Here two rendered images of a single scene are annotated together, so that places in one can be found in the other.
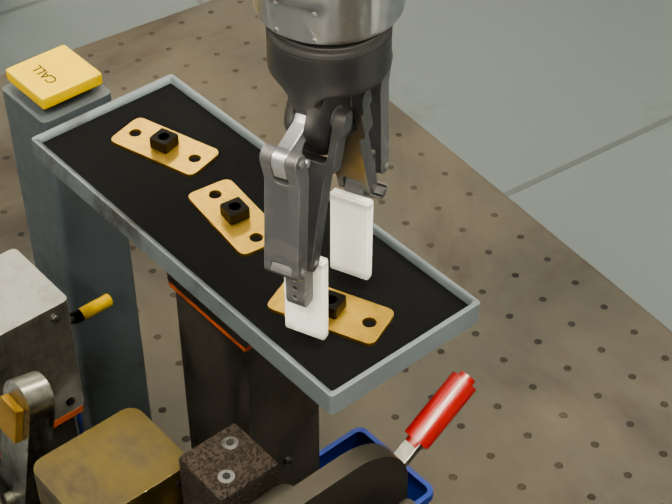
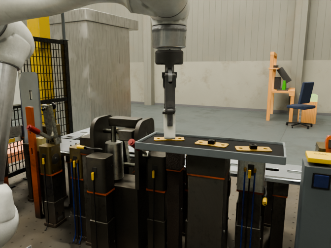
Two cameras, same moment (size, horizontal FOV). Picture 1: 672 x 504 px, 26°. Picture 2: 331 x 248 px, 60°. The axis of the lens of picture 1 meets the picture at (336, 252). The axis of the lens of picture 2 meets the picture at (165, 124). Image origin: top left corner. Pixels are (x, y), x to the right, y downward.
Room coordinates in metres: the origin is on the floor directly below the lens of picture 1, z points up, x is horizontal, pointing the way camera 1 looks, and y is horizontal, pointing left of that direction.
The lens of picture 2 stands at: (1.41, -0.38, 1.35)
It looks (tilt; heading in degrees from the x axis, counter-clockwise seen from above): 11 degrees down; 152
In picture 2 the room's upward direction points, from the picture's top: straight up
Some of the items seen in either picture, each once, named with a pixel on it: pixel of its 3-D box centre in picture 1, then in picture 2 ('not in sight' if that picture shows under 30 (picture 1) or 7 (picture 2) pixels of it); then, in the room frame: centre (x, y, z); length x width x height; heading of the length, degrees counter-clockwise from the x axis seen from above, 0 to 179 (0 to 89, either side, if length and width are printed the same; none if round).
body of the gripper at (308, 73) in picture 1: (329, 77); (169, 67); (0.73, 0.00, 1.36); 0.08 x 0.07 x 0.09; 153
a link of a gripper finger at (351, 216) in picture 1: (351, 234); (169, 125); (0.76, -0.01, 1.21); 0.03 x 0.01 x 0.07; 63
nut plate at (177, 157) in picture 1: (164, 142); (252, 147); (0.92, 0.14, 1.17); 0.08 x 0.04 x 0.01; 56
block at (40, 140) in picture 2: not in sight; (45, 177); (0.10, -0.28, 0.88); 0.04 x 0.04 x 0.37; 41
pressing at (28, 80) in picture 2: not in sight; (31, 107); (-0.12, -0.29, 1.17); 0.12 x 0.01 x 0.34; 131
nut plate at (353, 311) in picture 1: (330, 305); (169, 137); (0.73, 0.00, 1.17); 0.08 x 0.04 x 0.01; 63
